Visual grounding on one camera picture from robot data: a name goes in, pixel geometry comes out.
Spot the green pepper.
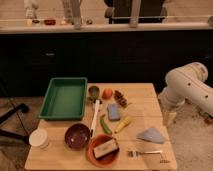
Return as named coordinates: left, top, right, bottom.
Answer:
left=100, top=115, right=112, bottom=135

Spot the white paper cup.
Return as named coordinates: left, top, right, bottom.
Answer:
left=29, top=129, right=49, bottom=149

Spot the green plastic tray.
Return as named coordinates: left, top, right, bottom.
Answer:
left=39, top=77, right=87, bottom=120

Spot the blue sponge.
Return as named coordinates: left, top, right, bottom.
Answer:
left=107, top=104, right=120, bottom=121

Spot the orange plate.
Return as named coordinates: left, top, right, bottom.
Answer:
left=86, top=134, right=120, bottom=168

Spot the white handled knife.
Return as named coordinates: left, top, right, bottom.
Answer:
left=90, top=100, right=100, bottom=138

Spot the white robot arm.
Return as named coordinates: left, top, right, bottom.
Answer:
left=158, top=62, right=213, bottom=126

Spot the light blue towel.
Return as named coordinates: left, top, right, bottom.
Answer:
left=136, top=127, right=165, bottom=144

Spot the red bowl on counter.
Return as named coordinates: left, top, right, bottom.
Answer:
left=44, top=19, right=56, bottom=25

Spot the beige sponge block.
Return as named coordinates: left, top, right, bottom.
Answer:
left=93, top=139, right=118, bottom=159

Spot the orange tomato toy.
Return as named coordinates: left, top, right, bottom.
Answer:
left=102, top=88, right=113, bottom=99

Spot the black chair base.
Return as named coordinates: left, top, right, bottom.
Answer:
left=0, top=103, right=29, bottom=144

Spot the brown pine cone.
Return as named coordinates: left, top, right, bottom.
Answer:
left=114, top=90, right=127, bottom=107

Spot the purple bowl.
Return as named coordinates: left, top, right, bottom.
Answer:
left=64, top=123, right=90, bottom=150

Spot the silver fork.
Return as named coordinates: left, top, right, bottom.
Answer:
left=127, top=150, right=163, bottom=157

